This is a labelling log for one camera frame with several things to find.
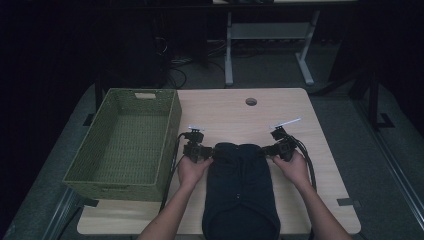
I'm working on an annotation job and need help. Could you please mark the person's right hand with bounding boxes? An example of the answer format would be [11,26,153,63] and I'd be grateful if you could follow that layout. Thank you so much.
[271,149,311,188]

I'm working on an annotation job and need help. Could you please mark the dark navy garment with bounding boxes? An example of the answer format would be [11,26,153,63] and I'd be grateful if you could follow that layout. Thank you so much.
[201,142,282,240]

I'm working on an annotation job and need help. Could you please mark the person's left hand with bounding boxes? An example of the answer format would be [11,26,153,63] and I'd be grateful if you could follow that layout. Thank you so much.
[176,157,214,189]

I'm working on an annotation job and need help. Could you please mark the left hand-held gripper black cable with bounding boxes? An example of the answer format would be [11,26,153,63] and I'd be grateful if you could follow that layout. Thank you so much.
[159,132,188,213]

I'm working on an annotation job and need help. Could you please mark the green woven basket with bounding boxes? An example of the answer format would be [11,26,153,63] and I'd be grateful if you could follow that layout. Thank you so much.
[62,87,183,203]

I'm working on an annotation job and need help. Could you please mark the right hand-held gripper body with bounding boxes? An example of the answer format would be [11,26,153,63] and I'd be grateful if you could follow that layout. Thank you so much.
[269,117,303,163]

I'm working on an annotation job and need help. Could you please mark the metal floor rail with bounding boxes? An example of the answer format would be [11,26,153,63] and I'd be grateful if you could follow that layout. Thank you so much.
[353,99,424,231]

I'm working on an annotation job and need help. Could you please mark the grey tape strip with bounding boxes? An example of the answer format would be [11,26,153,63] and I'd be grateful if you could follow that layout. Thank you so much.
[336,197,362,207]

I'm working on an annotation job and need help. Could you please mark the hand-held gripper black cable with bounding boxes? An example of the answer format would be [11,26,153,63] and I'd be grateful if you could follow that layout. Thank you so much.
[289,134,318,192]
[159,132,188,213]

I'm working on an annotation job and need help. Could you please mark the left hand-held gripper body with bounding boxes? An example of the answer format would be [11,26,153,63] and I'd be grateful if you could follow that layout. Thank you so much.
[182,125,214,164]

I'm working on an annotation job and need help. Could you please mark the right hand-held gripper black cable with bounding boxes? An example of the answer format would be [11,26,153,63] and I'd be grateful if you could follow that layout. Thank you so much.
[289,134,318,192]

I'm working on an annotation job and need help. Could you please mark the tangle of floor cables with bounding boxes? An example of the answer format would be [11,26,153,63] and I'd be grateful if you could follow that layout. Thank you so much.
[156,34,228,89]

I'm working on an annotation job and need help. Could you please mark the black stand with base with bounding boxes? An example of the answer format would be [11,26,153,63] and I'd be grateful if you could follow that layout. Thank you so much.
[366,71,395,130]

